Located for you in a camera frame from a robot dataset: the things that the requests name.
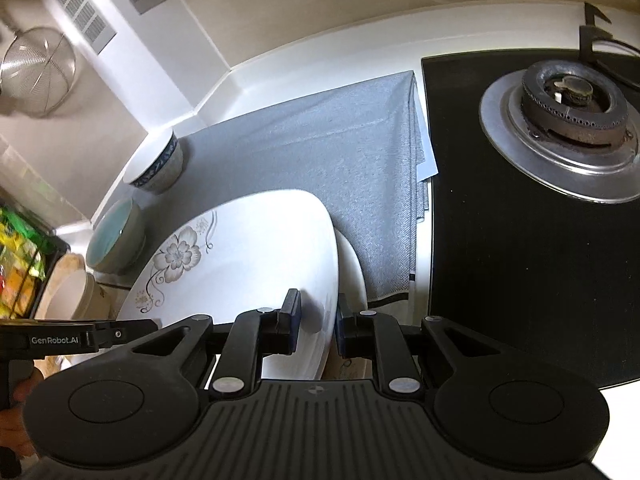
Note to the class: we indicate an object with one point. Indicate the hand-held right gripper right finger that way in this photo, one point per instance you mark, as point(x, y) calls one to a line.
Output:
point(342, 330)

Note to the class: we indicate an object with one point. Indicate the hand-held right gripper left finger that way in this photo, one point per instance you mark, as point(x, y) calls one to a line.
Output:
point(291, 322)

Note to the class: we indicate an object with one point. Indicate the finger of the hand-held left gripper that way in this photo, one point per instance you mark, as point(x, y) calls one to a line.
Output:
point(125, 332)

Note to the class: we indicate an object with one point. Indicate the plain white plate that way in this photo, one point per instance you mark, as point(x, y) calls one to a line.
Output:
point(352, 270)

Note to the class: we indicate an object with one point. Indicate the white floral plate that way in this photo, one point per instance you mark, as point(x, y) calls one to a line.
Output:
point(240, 260)

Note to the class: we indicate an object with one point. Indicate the person's left hand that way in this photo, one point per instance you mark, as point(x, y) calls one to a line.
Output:
point(27, 385)

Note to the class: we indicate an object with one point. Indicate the cream ceramic pot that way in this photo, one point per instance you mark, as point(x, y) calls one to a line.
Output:
point(70, 290)

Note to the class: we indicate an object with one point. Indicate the colourful snack packets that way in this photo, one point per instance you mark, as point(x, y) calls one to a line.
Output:
point(17, 255)

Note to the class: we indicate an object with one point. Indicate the teal glazed bowl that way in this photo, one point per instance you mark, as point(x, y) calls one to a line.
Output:
point(112, 235)

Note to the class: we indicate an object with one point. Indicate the blue patterned white bowl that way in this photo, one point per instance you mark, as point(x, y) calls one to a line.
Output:
point(157, 167)

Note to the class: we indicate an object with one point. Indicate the grey cloth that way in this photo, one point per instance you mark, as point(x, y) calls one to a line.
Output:
point(320, 150)

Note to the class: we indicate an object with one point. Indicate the black glass gas stove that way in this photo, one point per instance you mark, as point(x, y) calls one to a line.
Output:
point(510, 270)

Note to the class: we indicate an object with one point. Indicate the metal mesh strainer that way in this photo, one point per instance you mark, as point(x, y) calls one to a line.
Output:
point(37, 72)

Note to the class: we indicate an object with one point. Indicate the white range hood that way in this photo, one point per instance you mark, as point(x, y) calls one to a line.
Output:
point(80, 12)

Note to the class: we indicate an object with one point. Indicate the black pan support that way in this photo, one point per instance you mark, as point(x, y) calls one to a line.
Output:
point(595, 35)

